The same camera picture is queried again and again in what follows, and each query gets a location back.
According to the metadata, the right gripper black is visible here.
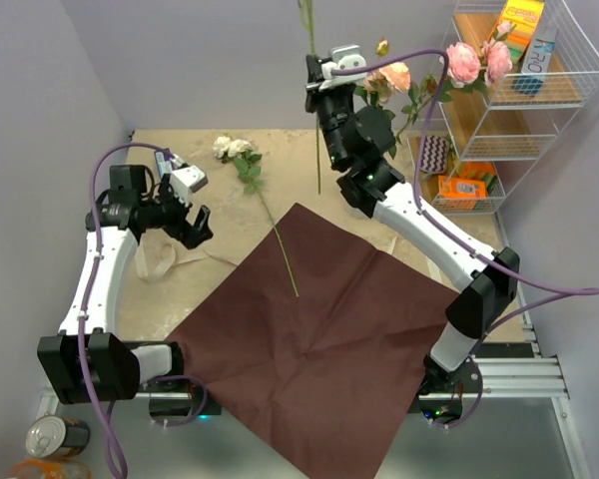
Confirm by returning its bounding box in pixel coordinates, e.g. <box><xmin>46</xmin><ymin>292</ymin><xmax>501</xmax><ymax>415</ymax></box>
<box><xmin>305</xmin><ymin>54</ymin><xmax>355</xmax><ymax>168</ymax></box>

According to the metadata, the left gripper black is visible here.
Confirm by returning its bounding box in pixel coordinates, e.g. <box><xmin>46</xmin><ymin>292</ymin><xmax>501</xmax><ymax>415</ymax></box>
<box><xmin>140</xmin><ymin>175</ymin><xmax>213</xmax><ymax>248</ymax></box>

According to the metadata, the cream ribbon gold lettering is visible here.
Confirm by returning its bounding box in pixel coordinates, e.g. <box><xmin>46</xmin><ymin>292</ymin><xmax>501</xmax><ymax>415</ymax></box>
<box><xmin>133</xmin><ymin>239</ymin><xmax>241</xmax><ymax>284</ymax></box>

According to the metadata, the peach rose stem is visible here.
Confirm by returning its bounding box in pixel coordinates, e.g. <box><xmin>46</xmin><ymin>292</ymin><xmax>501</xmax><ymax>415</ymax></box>
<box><xmin>353</xmin><ymin>38</ymin><xmax>411</xmax><ymax>160</ymax></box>

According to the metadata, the white rose stem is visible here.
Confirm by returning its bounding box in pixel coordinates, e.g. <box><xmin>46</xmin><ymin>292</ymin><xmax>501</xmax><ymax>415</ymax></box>
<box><xmin>212</xmin><ymin>133</ymin><xmax>300</xmax><ymax>298</ymax></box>

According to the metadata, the small pink rose stem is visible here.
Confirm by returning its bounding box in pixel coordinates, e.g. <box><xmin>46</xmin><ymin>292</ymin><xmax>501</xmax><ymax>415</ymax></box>
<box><xmin>297</xmin><ymin>0</ymin><xmax>321</xmax><ymax>195</ymax></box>

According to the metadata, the red wrapping paper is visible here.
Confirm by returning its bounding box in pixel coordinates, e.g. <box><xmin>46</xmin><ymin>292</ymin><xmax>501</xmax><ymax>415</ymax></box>
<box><xmin>171</xmin><ymin>205</ymin><xmax>456</xmax><ymax>478</ymax></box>

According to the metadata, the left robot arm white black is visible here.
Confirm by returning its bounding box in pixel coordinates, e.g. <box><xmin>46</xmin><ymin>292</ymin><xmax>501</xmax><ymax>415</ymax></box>
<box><xmin>37</xmin><ymin>165</ymin><xmax>213</xmax><ymax>404</ymax></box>

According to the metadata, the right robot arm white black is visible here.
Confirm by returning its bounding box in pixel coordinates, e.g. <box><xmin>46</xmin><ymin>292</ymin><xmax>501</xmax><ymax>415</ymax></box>
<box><xmin>305</xmin><ymin>45</ymin><xmax>520</xmax><ymax>394</ymax></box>

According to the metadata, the purple white toothpaste box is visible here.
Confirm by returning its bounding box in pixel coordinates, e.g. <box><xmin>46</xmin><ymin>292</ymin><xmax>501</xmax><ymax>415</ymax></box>
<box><xmin>154</xmin><ymin>150</ymin><xmax>173</xmax><ymax>178</ymax></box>

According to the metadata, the purple wavy scrub pad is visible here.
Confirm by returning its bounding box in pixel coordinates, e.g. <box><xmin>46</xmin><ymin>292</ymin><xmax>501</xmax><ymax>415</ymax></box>
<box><xmin>419</xmin><ymin>135</ymin><xmax>451</xmax><ymax>181</ymax></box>

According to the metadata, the orange packet bottom shelf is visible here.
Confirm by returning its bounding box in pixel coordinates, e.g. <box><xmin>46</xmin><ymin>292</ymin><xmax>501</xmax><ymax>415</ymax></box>
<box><xmin>436</xmin><ymin>175</ymin><xmax>487</xmax><ymax>212</ymax></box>

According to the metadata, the orange green sponge pack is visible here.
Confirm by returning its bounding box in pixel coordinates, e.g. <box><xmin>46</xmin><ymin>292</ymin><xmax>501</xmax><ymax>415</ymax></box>
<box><xmin>457</xmin><ymin>162</ymin><xmax>498</xmax><ymax>195</ymax></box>

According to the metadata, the white blue tall box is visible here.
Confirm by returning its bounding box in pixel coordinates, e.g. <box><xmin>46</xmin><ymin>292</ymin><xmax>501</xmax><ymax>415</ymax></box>
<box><xmin>511</xmin><ymin>25</ymin><xmax>559</xmax><ymax>96</ymax></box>

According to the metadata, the colourful sponge pack top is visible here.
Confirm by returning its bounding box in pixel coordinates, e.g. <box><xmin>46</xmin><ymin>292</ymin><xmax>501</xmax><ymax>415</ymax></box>
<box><xmin>493</xmin><ymin>0</ymin><xmax>544</xmax><ymax>65</ymax></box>

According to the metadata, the tin can silver lid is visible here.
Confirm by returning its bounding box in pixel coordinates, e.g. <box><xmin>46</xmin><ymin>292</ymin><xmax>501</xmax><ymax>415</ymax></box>
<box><xmin>25</xmin><ymin>415</ymin><xmax>91</xmax><ymax>459</ymax></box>

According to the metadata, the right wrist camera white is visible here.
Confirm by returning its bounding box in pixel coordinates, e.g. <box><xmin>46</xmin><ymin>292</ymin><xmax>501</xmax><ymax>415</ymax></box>
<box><xmin>319</xmin><ymin>45</ymin><xmax>366</xmax><ymax>91</ymax></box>

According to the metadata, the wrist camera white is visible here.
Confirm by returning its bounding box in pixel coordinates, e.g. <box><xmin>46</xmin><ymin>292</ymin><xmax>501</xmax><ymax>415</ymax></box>
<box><xmin>169</xmin><ymin>166</ymin><xmax>208</xmax><ymax>207</ymax></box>
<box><xmin>319</xmin><ymin>45</ymin><xmax>366</xmax><ymax>91</ymax></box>

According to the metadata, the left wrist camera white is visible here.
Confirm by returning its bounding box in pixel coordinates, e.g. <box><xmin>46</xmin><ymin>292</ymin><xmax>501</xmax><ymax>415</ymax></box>
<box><xmin>169</xmin><ymin>166</ymin><xmax>208</xmax><ymax>207</ymax></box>

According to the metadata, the white wire shelf rack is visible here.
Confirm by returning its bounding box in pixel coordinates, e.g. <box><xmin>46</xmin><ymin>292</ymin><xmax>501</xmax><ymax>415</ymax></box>
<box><xmin>407</xmin><ymin>0</ymin><xmax>599</xmax><ymax>217</ymax></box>

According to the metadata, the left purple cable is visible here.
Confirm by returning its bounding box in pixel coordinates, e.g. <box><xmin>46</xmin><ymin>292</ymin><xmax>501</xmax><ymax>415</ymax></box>
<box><xmin>77</xmin><ymin>142</ymin><xmax>209</xmax><ymax>479</ymax></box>

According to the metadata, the aluminium rail frame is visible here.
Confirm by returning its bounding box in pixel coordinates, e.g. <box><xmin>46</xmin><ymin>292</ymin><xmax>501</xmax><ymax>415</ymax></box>
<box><xmin>34</xmin><ymin>209</ymin><xmax>593</xmax><ymax>479</ymax></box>

